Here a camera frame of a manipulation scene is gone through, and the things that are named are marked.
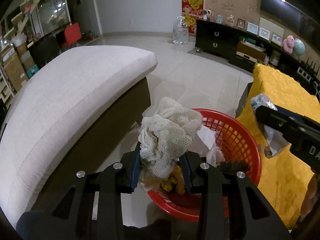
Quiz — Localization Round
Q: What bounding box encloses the yellow orange peel trash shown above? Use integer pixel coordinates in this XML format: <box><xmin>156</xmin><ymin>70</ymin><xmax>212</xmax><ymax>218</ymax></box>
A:
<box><xmin>160</xmin><ymin>165</ymin><xmax>185</xmax><ymax>194</ymax></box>

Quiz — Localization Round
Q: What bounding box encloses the large white tissue paper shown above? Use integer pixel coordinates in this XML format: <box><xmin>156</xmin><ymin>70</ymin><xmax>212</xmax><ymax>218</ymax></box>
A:
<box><xmin>188</xmin><ymin>125</ymin><xmax>225</xmax><ymax>167</ymax></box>

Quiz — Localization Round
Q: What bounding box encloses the clear printed plastic wrapper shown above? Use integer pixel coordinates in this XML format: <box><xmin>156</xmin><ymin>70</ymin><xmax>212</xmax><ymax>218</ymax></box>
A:
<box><xmin>251</xmin><ymin>93</ymin><xmax>290</xmax><ymax>159</ymax></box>

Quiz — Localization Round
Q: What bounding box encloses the black plastic wrapper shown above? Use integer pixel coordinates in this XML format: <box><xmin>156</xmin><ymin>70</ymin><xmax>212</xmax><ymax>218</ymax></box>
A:
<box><xmin>217</xmin><ymin>160</ymin><xmax>249</xmax><ymax>175</ymax></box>

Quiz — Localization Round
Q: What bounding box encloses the red plastic trash basket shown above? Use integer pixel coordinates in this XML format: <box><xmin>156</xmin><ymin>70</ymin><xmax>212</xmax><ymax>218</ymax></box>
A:
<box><xmin>146</xmin><ymin>108</ymin><xmax>263</xmax><ymax>223</ymax></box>

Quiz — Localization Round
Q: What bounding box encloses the person right hand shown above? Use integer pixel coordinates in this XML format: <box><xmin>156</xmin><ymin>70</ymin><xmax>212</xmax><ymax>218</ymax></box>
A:
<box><xmin>296</xmin><ymin>168</ymin><xmax>319</xmax><ymax>226</ymax></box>

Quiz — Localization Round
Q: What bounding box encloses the yellow tablecloth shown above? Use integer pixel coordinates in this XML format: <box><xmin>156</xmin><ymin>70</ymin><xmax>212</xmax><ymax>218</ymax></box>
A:
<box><xmin>235</xmin><ymin>63</ymin><xmax>320</xmax><ymax>229</ymax></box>

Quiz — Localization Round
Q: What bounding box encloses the light blue globe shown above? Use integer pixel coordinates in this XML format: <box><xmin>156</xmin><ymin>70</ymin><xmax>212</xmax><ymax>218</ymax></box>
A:
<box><xmin>293</xmin><ymin>38</ymin><xmax>305</xmax><ymax>56</ymax></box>

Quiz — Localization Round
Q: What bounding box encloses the pink plush toy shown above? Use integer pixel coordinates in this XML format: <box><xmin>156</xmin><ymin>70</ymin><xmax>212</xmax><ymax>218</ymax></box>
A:
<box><xmin>282</xmin><ymin>35</ymin><xmax>295</xmax><ymax>54</ymax></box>

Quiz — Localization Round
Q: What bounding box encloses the framed picture right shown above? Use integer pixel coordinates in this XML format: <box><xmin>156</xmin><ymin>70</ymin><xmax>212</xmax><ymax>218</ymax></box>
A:
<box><xmin>271</xmin><ymin>33</ymin><xmax>283</xmax><ymax>47</ymax></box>

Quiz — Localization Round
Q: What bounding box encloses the black TV cabinet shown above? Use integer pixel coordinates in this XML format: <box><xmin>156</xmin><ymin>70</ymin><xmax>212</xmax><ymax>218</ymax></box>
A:
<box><xmin>195</xmin><ymin>20</ymin><xmax>319</xmax><ymax>96</ymax></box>

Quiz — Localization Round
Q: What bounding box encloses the white framed picture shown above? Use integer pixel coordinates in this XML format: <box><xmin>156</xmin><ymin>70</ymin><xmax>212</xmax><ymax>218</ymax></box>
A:
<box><xmin>259</xmin><ymin>27</ymin><xmax>270</xmax><ymax>41</ymax></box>

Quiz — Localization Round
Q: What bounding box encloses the blue framed picture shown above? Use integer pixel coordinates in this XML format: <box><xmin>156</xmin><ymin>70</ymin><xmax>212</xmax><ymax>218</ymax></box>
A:
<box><xmin>247</xmin><ymin>22</ymin><xmax>259</xmax><ymax>35</ymax></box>

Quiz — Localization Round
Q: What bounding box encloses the clear water jug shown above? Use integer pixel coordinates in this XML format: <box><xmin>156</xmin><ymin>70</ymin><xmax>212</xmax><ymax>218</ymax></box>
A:
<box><xmin>172</xmin><ymin>16</ymin><xmax>189</xmax><ymax>45</ymax></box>

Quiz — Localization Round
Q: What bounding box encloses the red chair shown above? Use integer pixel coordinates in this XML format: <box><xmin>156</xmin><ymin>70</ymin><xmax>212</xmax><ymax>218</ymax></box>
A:
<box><xmin>62</xmin><ymin>23</ymin><xmax>82</xmax><ymax>48</ymax></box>

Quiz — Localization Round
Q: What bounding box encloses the wall mounted black television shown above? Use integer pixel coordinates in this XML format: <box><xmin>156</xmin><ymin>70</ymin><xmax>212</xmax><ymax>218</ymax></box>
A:
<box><xmin>260</xmin><ymin>0</ymin><xmax>319</xmax><ymax>49</ymax></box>

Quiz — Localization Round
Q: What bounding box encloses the red festive wall poster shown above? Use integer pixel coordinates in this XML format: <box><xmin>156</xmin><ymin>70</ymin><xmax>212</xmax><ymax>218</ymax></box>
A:
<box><xmin>182</xmin><ymin>0</ymin><xmax>204</xmax><ymax>35</ymax></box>

